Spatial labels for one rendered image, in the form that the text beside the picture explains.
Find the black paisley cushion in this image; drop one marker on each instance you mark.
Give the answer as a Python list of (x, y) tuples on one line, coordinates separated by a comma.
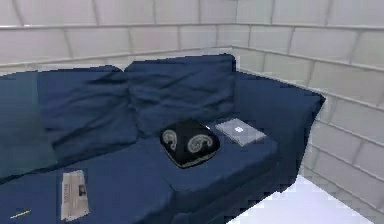
[(188, 143)]

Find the teal blue cushion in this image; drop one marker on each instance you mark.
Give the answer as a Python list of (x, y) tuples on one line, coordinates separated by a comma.
[(20, 130)]

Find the grey closed laptop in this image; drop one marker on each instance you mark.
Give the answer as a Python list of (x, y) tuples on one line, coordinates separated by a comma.
[(240, 131)]

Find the dark blue sofa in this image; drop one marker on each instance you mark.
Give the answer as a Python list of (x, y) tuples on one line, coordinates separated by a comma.
[(140, 186)]

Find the yellow pencil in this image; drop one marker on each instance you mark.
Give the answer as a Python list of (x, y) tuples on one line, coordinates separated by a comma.
[(20, 214)]

